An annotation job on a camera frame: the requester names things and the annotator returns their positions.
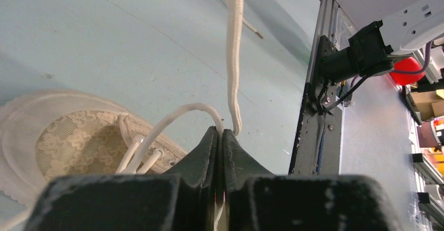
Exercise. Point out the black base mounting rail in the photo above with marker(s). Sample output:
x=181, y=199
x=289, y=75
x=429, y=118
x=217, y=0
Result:
x=318, y=137

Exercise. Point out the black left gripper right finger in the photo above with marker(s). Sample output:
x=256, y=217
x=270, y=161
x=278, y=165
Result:
x=260, y=200

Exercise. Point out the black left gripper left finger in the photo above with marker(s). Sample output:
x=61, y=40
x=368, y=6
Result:
x=182, y=198

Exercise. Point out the beige sneaker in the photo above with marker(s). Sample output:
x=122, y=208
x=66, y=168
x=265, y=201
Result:
x=52, y=133

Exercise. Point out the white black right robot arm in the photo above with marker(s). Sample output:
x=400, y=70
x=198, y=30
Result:
x=375, y=48

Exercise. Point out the red round button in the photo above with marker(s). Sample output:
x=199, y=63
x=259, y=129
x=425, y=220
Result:
x=402, y=74

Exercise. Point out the aluminium frame rail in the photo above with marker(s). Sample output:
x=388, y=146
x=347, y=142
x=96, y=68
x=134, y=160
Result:
x=334, y=23

